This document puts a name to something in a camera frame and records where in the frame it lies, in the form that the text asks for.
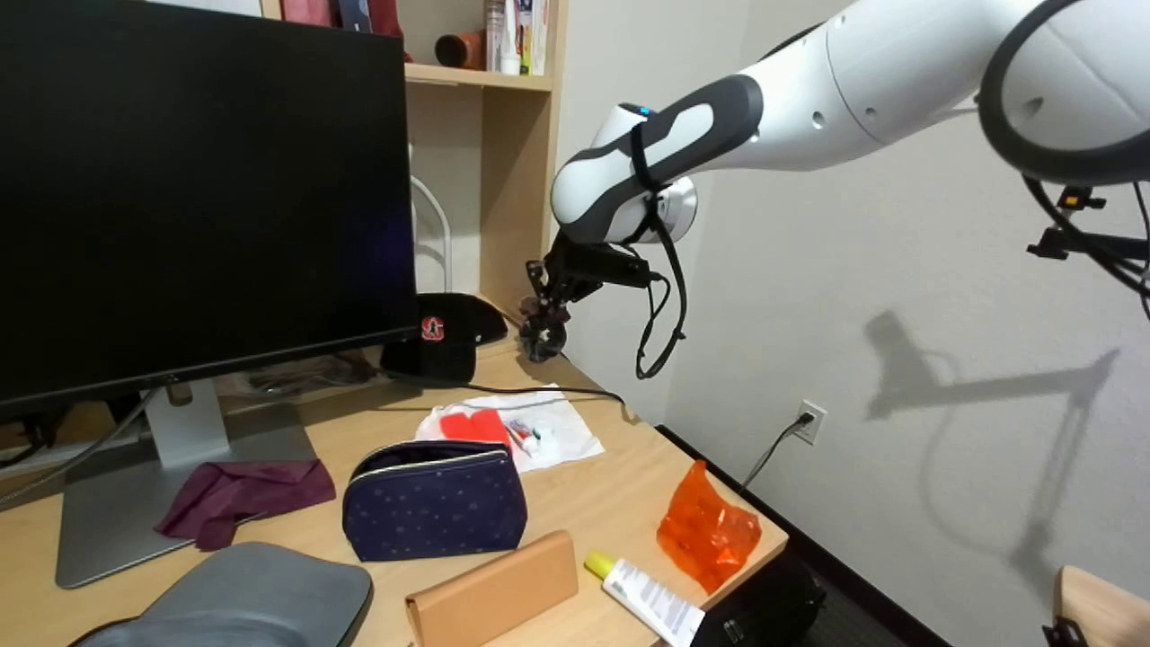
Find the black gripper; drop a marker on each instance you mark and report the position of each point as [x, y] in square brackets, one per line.
[565, 275]

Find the dark scrunchie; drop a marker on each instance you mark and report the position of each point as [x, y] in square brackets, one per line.
[542, 350]

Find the dark brown bottle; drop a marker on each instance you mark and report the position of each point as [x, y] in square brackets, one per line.
[434, 509]

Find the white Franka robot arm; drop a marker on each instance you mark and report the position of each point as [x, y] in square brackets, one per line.
[885, 83]

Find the orange plastic bag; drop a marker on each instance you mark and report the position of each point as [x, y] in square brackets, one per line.
[706, 534]

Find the black cap with red patch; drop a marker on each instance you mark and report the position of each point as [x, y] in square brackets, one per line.
[445, 342]

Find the red and white booklet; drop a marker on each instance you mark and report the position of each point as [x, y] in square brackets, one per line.
[561, 438]

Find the wooden desk shelf unit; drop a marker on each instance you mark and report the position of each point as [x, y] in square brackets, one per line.
[516, 183]

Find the small dark jar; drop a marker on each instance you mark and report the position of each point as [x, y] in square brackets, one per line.
[459, 52]

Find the tan wedge block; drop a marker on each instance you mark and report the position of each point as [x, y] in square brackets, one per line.
[489, 598]

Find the white tube with yellow cap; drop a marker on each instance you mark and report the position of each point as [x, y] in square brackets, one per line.
[649, 598]

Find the purple cloth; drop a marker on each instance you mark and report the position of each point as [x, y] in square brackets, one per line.
[239, 495]

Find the black computer monitor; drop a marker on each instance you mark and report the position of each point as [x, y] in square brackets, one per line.
[202, 193]

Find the black floor bin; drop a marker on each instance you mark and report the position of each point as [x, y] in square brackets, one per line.
[768, 607]

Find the grey monitor stand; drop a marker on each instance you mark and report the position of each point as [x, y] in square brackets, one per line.
[119, 504]

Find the wooden board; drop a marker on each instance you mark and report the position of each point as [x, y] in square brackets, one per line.
[1109, 607]

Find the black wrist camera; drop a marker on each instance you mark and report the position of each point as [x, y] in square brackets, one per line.
[616, 269]

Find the white wall socket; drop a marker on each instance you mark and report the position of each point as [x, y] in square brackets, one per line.
[815, 420]

